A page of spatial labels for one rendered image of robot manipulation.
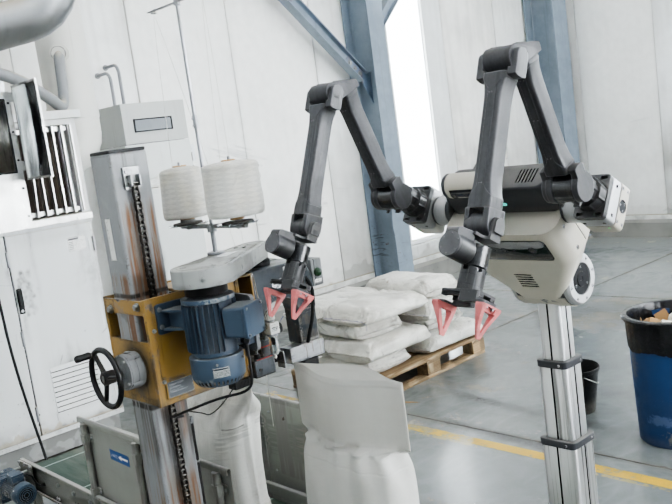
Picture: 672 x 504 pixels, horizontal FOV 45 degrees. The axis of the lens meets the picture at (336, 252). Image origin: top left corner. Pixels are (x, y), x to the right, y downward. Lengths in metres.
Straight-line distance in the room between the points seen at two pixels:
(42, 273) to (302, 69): 3.86
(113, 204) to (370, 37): 6.13
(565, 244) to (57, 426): 3.71
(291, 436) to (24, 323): 2.32
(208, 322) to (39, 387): 3.06
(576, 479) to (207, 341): 1.23
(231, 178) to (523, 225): 0.82
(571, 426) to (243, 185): 1.25
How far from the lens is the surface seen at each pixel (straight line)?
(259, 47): 7.83
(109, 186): 2.38
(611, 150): 10.90
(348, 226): 8.37
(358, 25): 8.56
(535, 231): 2.30
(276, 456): 3.40
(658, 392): 4.32
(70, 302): 5.25
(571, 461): 2.71
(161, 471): 2.53
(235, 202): 2.28
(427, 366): 5.71
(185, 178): 2.51
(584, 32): 11.03
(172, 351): 2.41
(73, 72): 5.69
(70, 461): 4.18
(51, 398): 5.28
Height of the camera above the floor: 1.71
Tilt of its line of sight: 8 degrees down
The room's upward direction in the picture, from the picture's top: 8 degrees counter-clockwise
